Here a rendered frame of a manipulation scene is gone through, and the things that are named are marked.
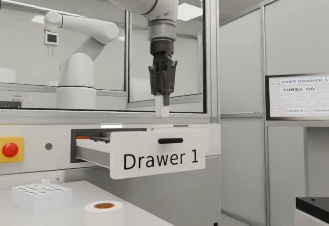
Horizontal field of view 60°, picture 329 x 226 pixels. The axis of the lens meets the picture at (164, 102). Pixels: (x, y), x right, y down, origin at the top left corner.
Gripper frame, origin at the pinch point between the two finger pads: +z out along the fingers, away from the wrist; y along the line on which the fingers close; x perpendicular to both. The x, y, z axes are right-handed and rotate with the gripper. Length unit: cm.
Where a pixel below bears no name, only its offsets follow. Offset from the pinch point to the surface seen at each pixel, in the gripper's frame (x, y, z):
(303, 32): -165, 47, -66
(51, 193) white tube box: 33.8, -7.1, 20.4
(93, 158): 19.4, 6.2, 15.1
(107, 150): 19.1, -3.0, 12.1
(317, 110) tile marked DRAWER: -79, -7, 0
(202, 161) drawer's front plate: -7.0, -10.7, 16.0
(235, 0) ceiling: -278, 214, -183
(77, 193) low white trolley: 24.3, 5.1, 24.0
